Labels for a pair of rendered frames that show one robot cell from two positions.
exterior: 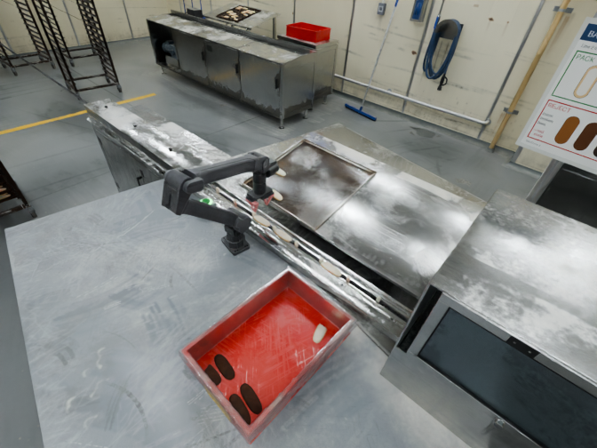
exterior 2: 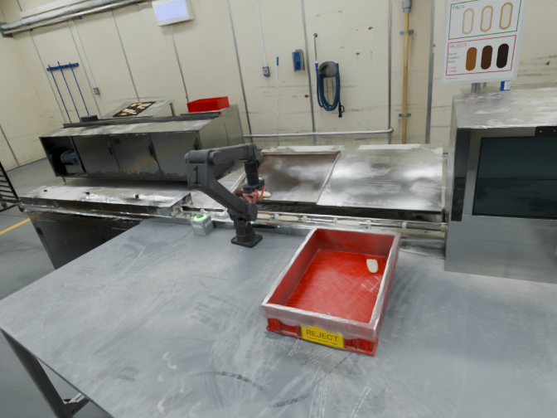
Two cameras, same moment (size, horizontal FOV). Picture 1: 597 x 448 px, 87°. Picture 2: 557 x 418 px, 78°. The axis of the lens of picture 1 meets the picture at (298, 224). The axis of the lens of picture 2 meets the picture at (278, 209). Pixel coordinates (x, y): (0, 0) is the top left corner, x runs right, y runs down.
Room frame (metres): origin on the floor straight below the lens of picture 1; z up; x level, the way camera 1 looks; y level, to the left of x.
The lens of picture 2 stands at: (-0.34, 0.40, 1.57)
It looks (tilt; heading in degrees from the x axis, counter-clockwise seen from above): 25 degrees down; 348
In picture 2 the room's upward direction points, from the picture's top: 9 degrees counter-clockwise
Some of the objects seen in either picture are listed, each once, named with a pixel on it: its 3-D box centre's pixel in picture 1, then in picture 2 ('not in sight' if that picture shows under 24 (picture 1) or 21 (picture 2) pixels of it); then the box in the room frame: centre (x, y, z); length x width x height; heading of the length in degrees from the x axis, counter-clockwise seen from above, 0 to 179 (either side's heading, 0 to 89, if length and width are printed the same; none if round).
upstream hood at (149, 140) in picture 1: (142, 135); (98, 199); (1.80, 1.02, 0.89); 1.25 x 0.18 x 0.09; 51
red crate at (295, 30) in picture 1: (307, 32); (208, 104); (4.95, 0.06, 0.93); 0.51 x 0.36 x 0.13; 55
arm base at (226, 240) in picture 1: (234, 237); (244, 232); (0.99, 0.28, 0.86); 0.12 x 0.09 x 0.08; 41
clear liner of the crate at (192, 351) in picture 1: (273, 340); (338, 277); (0.51, 0.06, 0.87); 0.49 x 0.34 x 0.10; 140
